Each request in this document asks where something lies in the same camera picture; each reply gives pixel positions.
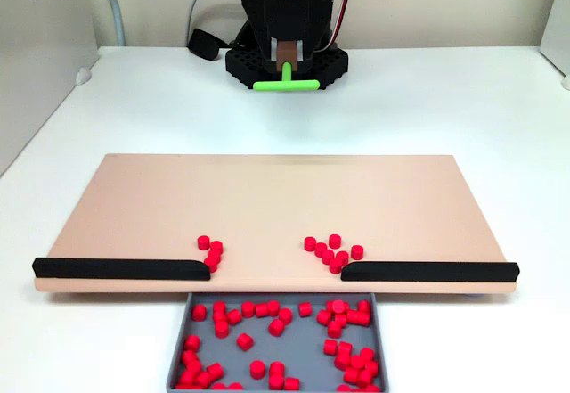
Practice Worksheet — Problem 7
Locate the green T-shaped pusher tool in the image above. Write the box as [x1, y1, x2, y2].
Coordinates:
[252, 39, 321, 94]

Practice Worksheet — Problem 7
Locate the grey rectangular container tray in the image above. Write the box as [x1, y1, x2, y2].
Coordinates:
[164, 292, 393, 393]

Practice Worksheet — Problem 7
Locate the beige flat board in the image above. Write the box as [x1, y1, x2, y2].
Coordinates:
[33, 152, 520, 299]

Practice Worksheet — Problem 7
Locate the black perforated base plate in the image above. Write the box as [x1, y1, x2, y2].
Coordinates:
[224, 40, 349, 93]

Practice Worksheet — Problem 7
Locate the black strap clamp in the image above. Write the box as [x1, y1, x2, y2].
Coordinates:
[186, 27, 224, 61]

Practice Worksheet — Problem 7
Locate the grey hose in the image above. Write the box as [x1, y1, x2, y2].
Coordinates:
[94, 0, 126, 47]

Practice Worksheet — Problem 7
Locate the black guide rail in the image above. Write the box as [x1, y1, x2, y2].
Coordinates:
[340, 261, 520, 283]
[31, 257, 212, 282]

